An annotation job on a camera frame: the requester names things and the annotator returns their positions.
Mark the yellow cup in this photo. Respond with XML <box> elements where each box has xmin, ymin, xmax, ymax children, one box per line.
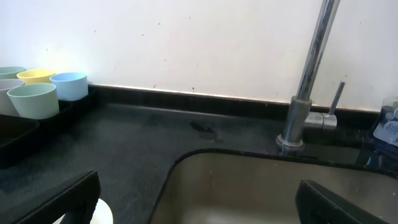
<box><xmin>16</xmin><ymin>68</ymin><xmax>57</xmax><ymax>86</ymax></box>

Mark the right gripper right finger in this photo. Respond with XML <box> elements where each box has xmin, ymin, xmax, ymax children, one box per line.
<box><xmin>295</xmin><ymin>179</ymin><xmax>391</xmax><ymax>224</ymax></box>

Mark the blue soap bottle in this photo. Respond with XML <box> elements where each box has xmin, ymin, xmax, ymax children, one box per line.
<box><xmin>365</xmin><ymin>96</ymin><xmax>398</xmax><ymax>170</ymax></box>

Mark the grey cup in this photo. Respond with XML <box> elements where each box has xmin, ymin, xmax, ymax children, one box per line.
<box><xmin>0</xmin><ymin>78</ymin><xmax>25</xmax><ymax>118</ymax></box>

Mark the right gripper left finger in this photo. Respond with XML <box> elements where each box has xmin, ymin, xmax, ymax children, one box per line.
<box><xmin>14</xmin><ymin>169</ymin><xmax>102</xmax><ymax>224</ymax></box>

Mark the black tray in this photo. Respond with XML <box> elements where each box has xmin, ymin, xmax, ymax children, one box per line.
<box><xmin>0</xmin><ymin>85</ymin><xmax>99</xmax><ymax>170</ymax></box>

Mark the blue cup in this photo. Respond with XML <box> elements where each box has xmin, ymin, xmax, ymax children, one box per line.
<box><xmin>49</xmin><ymin>72</ymin><xmax>89</xmax><ymax>102</ymax></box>

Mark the steel sink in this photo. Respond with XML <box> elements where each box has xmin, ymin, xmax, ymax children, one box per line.
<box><xmin>149</xmin><ymin>148</ymin><xmax>398</xmax><ymax>224</ymax></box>

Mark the steel tap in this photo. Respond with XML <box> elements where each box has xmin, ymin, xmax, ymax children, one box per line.
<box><xmin>275</xmin><ymin>0</ymin><xmax>346</xmax><ymax>150</ymax></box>

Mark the white cup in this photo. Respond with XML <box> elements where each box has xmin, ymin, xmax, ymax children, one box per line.
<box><xmin>52</xmin><ymin>198</ymin><xmax>114</xmax><ymax>224</ymax></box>

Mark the green cup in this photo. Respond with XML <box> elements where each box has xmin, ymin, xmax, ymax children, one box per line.
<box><xmin>6</xmin><ymin>82</ymin><xmax>60</xmax><ymax>121</ymax></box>
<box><xmin>0</xmin><ymin>66</ymin><xmax>27</xmax><ymax>80</ymax></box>

